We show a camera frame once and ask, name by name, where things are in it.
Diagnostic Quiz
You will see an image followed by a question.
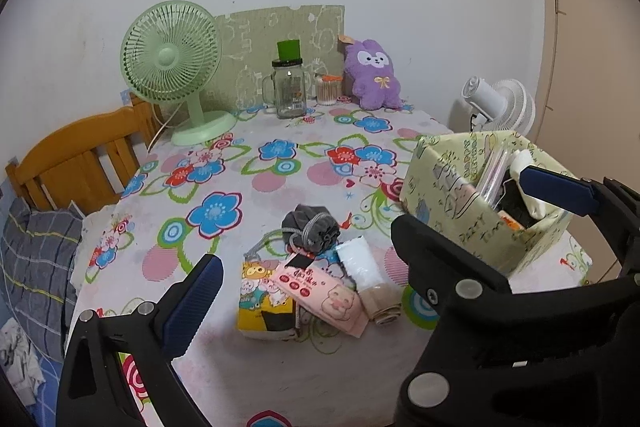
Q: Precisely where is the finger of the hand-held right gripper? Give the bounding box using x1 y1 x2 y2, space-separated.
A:
519 164 640 279
391 216 512 323

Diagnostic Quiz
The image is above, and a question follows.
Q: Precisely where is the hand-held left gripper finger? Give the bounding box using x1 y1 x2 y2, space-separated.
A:
56 253 225 427

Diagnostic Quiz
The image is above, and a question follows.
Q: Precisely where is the cream soft pack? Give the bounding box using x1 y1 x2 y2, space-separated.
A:
507 150 556 220

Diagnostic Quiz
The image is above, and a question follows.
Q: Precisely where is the black plastic bag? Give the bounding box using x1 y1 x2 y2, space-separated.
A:
495 179 538 230

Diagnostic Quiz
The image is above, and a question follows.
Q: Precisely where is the small orange packet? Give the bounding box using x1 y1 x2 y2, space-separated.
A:
497 213 526 233

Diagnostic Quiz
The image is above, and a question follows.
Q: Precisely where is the clear plastic pack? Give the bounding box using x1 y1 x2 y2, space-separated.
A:
472 147 516 210

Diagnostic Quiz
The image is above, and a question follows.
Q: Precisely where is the cartoon patterned storage box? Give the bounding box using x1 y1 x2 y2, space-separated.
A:
400 130 574 278

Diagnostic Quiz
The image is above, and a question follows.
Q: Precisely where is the yellow cartoon tissue pack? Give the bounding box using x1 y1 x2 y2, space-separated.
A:
236 257 300 340

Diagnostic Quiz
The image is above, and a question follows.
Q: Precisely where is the beige cloth roll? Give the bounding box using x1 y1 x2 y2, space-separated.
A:
357 284 402 327

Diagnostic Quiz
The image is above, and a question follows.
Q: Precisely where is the white pad pack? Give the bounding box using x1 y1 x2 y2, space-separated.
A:
335 238 387 294

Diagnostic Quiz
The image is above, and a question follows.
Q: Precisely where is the pink cartoon wipes pack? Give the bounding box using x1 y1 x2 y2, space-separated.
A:
270 257 368 338

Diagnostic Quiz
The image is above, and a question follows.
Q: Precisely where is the white fan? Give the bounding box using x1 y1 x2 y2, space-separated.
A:
461 76 537 134

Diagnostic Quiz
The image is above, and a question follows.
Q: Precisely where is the beige door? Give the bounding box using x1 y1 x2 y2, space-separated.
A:
530 0 640 288

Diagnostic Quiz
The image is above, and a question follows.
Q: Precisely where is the floral tablecloth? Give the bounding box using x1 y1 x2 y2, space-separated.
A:
65 99 593 427

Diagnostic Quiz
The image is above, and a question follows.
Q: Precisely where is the grey plaid pillow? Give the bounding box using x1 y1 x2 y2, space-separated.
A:
0 197 86 360

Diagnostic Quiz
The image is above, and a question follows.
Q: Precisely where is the blue bedsheet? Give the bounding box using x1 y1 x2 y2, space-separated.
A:
20 347 68 427

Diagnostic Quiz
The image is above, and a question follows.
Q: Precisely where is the white crumpled cloth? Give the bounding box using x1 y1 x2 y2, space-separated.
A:
0 319 46 408

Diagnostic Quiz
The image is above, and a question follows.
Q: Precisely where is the wooden headboard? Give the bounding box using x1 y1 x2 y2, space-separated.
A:
5 99 163 214

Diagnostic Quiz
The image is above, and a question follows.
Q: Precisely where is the purple plush bunny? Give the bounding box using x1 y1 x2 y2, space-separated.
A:
343 39 404 110

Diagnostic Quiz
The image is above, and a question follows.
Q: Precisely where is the cotton swab jar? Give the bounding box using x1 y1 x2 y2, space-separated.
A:
315 73 343 106

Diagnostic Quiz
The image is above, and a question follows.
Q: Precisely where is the glass mug with green lid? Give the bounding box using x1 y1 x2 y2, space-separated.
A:
261 39 312 120

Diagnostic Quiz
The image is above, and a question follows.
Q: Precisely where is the green desk fan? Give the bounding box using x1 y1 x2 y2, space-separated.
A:
119 0 237 146

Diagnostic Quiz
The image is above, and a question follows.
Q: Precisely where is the green patterned board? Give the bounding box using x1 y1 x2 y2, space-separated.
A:
214 5 346 112

